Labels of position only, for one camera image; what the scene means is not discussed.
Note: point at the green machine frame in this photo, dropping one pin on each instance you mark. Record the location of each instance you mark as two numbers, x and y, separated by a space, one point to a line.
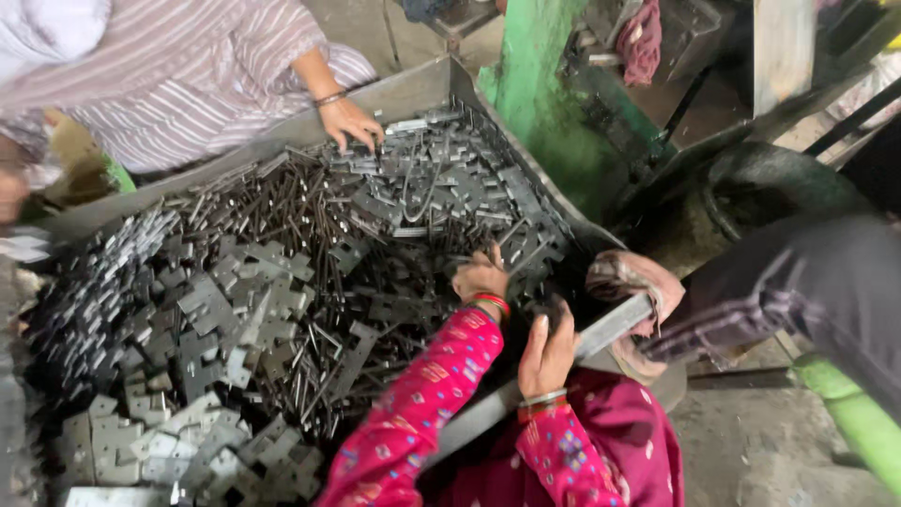
542 91

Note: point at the person's maroon patterned garment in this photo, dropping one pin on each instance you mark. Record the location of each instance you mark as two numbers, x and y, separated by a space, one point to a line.
633 436

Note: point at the person's left fingers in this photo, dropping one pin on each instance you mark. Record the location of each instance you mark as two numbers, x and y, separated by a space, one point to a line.
489 257

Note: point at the large grey metal tray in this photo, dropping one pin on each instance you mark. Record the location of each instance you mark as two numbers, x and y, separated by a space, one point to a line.
394 98

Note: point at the grey metal post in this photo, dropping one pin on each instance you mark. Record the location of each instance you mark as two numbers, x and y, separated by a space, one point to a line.
783 56

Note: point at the heap of notched metal plates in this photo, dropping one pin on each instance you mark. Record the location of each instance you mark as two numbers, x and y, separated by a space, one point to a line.
232 310

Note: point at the dark red rag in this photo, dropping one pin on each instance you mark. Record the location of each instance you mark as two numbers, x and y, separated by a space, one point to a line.
640 42

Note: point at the heap of thin metal rods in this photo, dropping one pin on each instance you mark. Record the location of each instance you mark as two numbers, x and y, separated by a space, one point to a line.
317 232

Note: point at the red bangles on left wrist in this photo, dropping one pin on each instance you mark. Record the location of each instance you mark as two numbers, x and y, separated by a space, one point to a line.
490 303

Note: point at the dark round machine wheel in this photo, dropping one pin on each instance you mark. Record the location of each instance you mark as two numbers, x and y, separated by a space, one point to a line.
781 183

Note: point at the dirty pink cloth wad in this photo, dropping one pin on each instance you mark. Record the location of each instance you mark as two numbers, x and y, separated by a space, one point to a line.
633 281

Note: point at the person's left hand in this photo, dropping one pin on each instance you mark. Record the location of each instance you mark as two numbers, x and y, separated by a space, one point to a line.
478 278

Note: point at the person's right hand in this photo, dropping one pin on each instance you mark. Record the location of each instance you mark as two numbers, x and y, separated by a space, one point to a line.
543 366

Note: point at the bright green pipe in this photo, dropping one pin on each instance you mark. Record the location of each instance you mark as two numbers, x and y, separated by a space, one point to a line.
855 415

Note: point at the silver and red wrist bangles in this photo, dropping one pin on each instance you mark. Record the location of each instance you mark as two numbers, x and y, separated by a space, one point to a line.
542 403

